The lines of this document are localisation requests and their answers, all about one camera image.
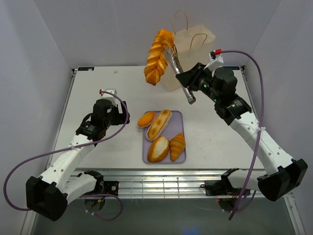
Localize long glazed fake loaf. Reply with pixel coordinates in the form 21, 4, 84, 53
146, 110, 172, 141

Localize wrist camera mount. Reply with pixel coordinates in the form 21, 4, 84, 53
205, 49, 224, 71
99, 88, 117, 106

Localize fake croissant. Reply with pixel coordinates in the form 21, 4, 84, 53
170, 133, 186, 162

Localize long braided fake bread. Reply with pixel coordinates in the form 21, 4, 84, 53
144, 29, 174, 86

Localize white paper bag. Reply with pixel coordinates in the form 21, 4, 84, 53
160, 10, 216, 92

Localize blue table label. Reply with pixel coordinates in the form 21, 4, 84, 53
77, 67, 94, 71
224, 66, 240, 71

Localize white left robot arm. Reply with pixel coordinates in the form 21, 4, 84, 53
26, 97, 128, 221

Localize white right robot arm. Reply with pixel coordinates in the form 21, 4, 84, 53
176, 63, 308, 201

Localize metal kitchen tongs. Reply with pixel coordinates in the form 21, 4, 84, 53
164, 46, 196, 105

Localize right blue table label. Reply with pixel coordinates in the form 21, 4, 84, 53
224, 66, 240, 71

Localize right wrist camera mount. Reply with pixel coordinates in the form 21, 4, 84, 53
205, 49, 224, 71

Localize left blue table label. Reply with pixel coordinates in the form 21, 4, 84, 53
77, 67, 94, 71

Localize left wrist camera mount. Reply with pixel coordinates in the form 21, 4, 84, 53
99, 88, 117, 106

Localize oval white-topped fake bread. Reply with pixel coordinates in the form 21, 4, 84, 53
147, 136, 170, 163

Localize small round orange bun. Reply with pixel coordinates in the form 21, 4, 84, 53
137, 111, 156, 128

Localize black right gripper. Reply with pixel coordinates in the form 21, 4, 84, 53
176, 63, 220, 103

